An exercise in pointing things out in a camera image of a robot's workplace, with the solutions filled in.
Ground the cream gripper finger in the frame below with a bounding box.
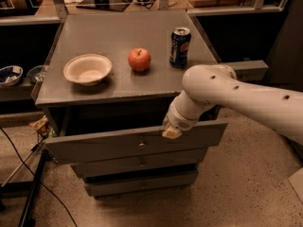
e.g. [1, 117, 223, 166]
[162, 123, 182, 139]

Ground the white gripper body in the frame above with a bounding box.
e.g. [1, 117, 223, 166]
[163, 103, 200, 131]

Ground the grey top drawer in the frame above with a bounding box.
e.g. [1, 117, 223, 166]
[46, 113, 227, 164]

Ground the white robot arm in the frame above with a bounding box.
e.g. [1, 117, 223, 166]
[162, 65, 303, 145]

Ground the grey drawer cabinet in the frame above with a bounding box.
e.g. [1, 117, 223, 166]
[36, 10, 218, 183]

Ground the grey bottom drawer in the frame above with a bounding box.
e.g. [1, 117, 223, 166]
[84, 170, 198, 197]

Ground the red apple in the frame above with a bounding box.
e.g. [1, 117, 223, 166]
[128, 47, 152, 72]

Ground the blue pepsi can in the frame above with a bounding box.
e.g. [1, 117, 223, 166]
[169, 26, 191, 68]

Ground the grey side shelf block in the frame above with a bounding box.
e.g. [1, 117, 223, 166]
[227, 61, 268, 81]

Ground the white paper bowl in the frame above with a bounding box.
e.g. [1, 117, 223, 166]
[63, 54, 113, 86]

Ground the snack bag on floor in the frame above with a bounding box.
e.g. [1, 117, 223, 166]
[29, 115, 52, 139]

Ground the black monitor stand base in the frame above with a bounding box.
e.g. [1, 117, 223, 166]
[76, 0, 129, 12]

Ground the small dark bowl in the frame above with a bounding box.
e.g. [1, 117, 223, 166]
[27, 65, 47, 84]

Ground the black stand leg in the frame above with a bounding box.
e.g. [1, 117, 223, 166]
[18, 155, 45, 227]

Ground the black floor cable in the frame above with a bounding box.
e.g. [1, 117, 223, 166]
[0, 126, 79, 227]

